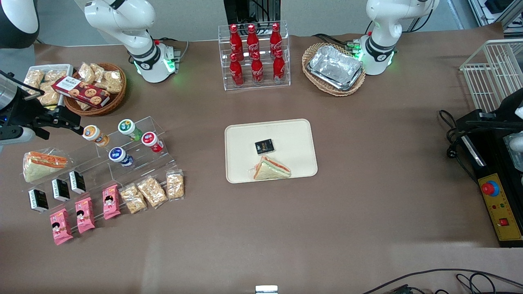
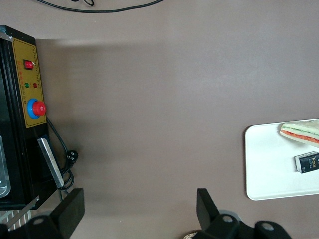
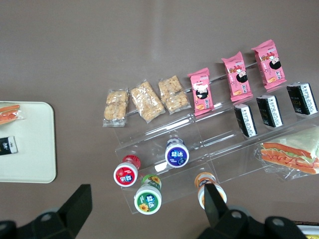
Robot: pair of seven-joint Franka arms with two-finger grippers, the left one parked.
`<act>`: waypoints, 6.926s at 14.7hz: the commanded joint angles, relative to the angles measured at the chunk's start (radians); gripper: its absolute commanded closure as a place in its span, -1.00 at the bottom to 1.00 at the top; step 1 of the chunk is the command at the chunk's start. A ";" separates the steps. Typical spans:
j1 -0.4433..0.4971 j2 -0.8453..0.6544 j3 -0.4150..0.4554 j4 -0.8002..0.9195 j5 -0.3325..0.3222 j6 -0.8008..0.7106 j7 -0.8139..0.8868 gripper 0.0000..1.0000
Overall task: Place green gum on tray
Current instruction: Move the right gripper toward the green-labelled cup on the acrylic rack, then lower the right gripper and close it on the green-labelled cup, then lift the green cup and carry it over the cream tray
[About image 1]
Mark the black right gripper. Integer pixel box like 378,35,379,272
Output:
0,92,85,137

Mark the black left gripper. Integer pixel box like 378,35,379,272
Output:
466,88,523,132

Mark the green gum bottle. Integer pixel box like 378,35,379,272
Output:
118,119,143,142

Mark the orange gum bottle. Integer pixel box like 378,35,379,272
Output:
82,125,110,147

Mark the white rectangular tray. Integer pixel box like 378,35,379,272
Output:
23,64,74,110

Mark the blue gum bottle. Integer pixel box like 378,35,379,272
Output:
109,147,134,167

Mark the red gum bottle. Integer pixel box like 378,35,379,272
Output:
141,131,164,153

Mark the aluminium foil tray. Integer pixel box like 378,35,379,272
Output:
308,45,364,87
306,65,365,91

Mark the beige plastic tray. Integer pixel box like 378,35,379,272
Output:
224,119,318,184

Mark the red cookie box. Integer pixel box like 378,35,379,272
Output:
52,76,111,109

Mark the wrapped triangle sandwich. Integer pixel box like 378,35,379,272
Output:
249,156,292,181
22,148,69,183

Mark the brown wicker basket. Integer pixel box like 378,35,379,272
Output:
63,62,127,117

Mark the small black box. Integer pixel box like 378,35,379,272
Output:
51,178,71,202
28,188,49,213
69,170,87,194
255,139,275,156

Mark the black yellow control box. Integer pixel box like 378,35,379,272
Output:
456,109,523,248

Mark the clear acrylic stepped stand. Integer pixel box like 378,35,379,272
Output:
67,116,179,192

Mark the pink snack packet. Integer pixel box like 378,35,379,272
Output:
102,185,121,220
49,208,74,245
75,197,96,234

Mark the clear cracker packet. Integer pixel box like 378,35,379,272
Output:
136,176,168,209
166,170,185,200
119,183,148,214

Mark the red cola bottle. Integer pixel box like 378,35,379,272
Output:
273,49,286,83
270,22,283,58
250,51,264,85
246,24,261,61
229,24,244,62
229,53,244,87

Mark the clear acrylic bottle rack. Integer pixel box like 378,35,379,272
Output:
218,21,291,91

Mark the light wicker basket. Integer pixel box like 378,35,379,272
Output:
302,43,367,97

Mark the white wire basket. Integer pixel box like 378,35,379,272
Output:
460,39,523,113

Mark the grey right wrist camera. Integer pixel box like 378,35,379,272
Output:
0,127,36,146

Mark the black power cable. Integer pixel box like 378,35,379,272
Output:
438,109,478,182

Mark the metal shelf frame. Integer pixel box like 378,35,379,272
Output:
468,0,523,30

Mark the grey base cable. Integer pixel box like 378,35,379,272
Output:
154,38,190,62

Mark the looped black cable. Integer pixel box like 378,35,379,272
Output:
456,273,523,294

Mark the long black cable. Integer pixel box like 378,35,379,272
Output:
362,268,523,294

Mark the black base cable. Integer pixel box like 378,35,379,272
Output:
313,20,374,50

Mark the black metal frame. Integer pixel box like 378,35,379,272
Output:
224,0,282,26

